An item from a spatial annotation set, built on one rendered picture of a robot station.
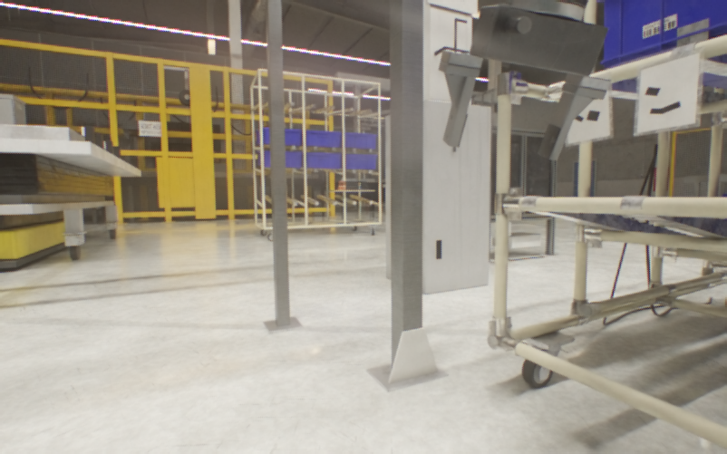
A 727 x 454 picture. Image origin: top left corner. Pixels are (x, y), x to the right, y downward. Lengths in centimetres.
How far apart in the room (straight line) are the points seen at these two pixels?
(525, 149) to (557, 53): 239
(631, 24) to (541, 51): 50
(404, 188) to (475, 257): 109
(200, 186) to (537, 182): 641
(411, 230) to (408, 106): 30
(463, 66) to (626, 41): 55
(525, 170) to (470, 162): 101
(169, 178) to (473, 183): 677
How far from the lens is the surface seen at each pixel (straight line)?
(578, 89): 52
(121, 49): 1401
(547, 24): 48
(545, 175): 305
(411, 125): 93
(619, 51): 96
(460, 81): 47
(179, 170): 802
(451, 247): 184
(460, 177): 186
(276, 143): 133
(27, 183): 313
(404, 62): 96
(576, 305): 115
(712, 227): 93
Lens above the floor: 47
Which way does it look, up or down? 5 degrees down
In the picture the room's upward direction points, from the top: 1 degrees counter-clockwise
